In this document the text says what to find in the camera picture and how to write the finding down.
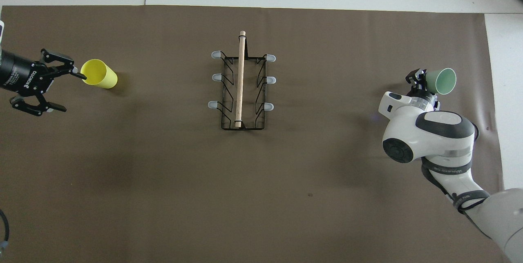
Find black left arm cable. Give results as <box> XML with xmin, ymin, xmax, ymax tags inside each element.
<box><xmin>0</xmin><ymin>209</ymin><xmax>10</xmax><ymax>252</ymax></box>

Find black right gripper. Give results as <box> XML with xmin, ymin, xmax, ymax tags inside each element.
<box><xmin>405</xmin><ymin>68</ymin><xmax>440</xmax><ymax>102</ymax></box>

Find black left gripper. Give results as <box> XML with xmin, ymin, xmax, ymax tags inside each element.
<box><xmin>0</xmin><ymin>48</ymin><xmax>88</xmax><ymax>118</ymax></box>

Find yellow plastic cup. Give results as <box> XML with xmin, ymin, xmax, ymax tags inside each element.
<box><xmin>80</xmin><ymin>59</ymin><xmax>118</xmax><ymax>90</ymax></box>

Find pale green plastic cup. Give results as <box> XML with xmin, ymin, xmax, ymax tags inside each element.
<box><xmin>425</xmin><ymin>67</ymin><xmax>457</xmax><ymax>96</ymax></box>

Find black wire cup rack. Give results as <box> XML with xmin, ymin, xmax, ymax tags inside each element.
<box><xmin>207</xmin><ymin>30</ymin><xmax>277</xmax><ymax>131</ymax></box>

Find brown table mat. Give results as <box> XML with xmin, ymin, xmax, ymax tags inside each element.
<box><xmin>0</xmin><ymin>4</ymin><xmax>514</xmax><ymax>263</ymax></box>

